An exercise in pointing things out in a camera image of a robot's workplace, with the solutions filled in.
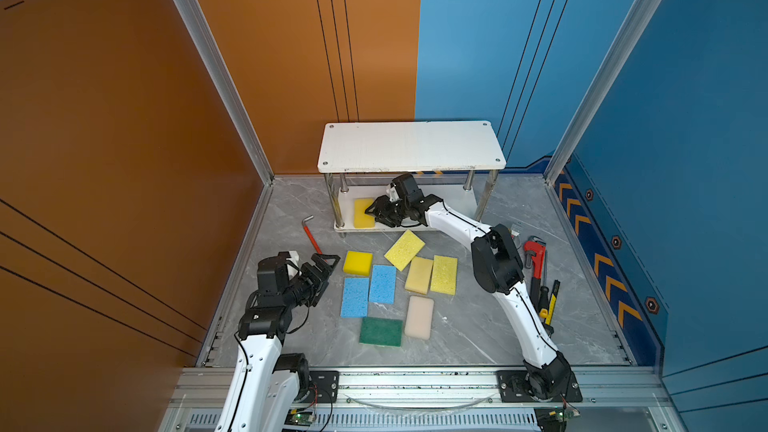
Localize long yellow foam sponge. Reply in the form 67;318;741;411
353;198;376;230

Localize yellow porous sponge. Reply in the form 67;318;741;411
384;230;425;271
430;255;458;296

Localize pale pink sponge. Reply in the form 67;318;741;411
404;296;434;340

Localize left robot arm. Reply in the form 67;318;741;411
215;251;340;431

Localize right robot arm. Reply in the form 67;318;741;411
365;173;575;401

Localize white two-tier shelf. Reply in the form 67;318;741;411
318;121;506;233

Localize red hex key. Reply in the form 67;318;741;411
301;215;323;254

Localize small thick yellow sponge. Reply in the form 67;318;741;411
343;251;373;277

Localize left blue sponge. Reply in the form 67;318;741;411
340;277;370;318

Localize blue sponge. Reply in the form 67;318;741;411
340;277;370;318
369;265;397;304

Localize yellow porous sponge tilted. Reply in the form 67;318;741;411
384;230;425;271

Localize right blue sponge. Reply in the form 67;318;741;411
369;265;397;304

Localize green scouring pad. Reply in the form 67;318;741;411
359;317;403;347

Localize cream yellow sponge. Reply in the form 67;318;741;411
404;257;433;295

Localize round metal foot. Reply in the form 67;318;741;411
509;223;523;239

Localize red pipe wrench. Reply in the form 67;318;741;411
523;236;547;291

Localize left circuit board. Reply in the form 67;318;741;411
284;409;316;428

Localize circuit board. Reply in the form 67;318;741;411
534;406;581;432
284;409;316;428

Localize yellow black screwdriver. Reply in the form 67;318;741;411
545;280;561;326

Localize right circuit board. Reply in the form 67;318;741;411
534;406;581;432

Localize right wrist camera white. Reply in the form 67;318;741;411
386;184;400;202

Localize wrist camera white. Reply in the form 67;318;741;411
280;251;300;279
386;184;400;202

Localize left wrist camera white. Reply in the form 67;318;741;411
280;251;300;279

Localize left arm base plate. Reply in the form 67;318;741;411
294;369;340;406

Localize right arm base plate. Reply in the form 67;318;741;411
495;369;583;403

